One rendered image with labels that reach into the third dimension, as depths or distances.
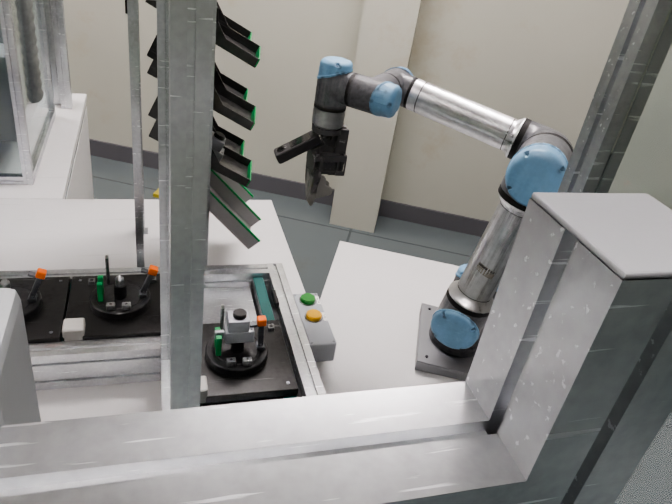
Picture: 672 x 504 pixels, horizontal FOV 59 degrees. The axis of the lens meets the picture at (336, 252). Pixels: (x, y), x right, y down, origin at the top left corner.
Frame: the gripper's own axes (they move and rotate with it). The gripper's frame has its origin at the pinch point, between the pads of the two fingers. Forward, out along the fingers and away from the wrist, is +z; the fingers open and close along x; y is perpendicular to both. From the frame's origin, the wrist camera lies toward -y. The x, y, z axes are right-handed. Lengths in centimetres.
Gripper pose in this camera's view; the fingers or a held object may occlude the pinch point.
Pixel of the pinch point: (308, 200)
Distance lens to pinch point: 150.8
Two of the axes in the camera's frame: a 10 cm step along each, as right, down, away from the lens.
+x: -2.6, -5.4, 8.0
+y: 9.5, -0.2, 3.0
